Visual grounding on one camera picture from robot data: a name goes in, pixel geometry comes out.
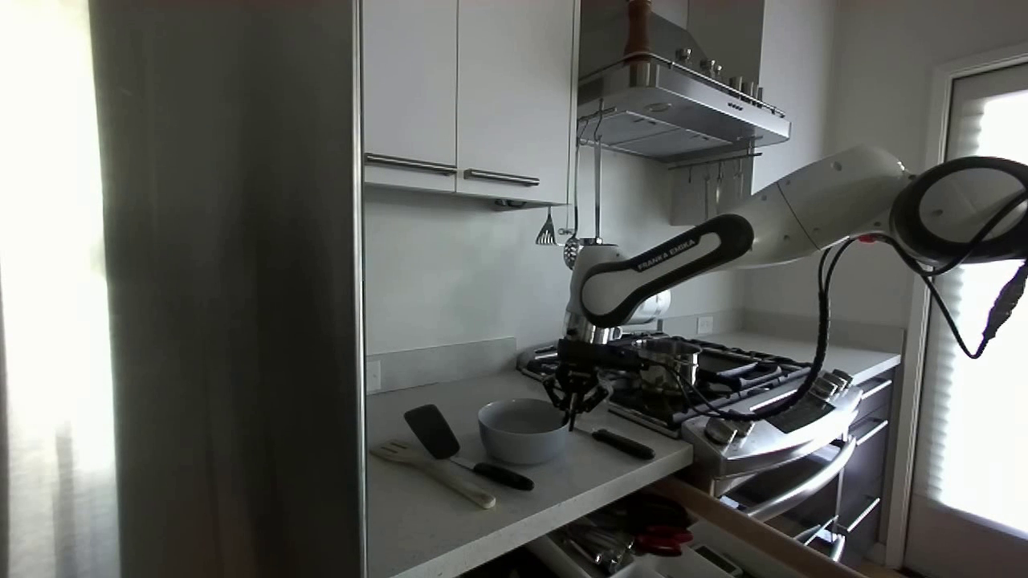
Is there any stainless steel pot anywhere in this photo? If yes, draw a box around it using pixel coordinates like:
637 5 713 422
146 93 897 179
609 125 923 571
638 335 706 399

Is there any white bowl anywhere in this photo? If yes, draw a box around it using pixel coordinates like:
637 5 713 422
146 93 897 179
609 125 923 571
477 394 575 470

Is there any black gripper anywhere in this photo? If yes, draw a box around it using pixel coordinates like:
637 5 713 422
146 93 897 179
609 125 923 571
544 338 618 428

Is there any white sheer curtain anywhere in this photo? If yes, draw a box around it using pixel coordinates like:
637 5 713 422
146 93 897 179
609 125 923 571
0 0 123 578

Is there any stainless steel range hood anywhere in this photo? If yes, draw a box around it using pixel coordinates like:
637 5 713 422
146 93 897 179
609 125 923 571
575 0 796 164

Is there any white window blind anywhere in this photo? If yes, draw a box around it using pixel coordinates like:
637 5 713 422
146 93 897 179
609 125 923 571
929 62 1028 539

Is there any short oven drawer handle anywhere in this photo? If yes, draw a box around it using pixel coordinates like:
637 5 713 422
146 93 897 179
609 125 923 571
796 521 850 565

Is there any red round utensil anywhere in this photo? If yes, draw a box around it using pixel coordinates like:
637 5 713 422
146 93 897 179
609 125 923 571
633 521 695 558

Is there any light wooden spatula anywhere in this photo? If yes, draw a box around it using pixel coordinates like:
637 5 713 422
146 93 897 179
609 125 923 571
369 436 502 513

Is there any black handled knife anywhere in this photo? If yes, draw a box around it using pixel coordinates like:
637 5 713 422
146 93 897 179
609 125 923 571
575 425 659 466

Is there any tall grey cabinet panel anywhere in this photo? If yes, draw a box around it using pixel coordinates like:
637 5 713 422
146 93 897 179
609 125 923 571
90 0 365 578

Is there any white upper cabinet door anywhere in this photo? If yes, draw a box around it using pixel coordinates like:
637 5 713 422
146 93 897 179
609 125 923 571
360 0 464 198
455 0 572 209

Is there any open cutlery drawer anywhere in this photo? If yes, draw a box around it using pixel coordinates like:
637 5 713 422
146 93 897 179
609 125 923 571
460 476 872 578

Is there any steel cabinet door handle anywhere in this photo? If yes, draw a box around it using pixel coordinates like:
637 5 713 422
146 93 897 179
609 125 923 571
362 150 460 179
460 164 544 191

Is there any black spatula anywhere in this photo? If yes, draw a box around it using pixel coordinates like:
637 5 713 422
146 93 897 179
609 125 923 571
403 402 535 495

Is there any hanging triangular utensil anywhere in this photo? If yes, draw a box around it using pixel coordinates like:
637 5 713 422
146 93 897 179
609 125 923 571
534 205 563 251

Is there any dark drawer cabinet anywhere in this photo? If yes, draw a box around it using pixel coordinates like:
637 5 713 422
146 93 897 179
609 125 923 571
833 364 907 565

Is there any long oven door handle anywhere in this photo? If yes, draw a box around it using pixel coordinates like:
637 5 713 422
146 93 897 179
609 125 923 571
732 434 860 524

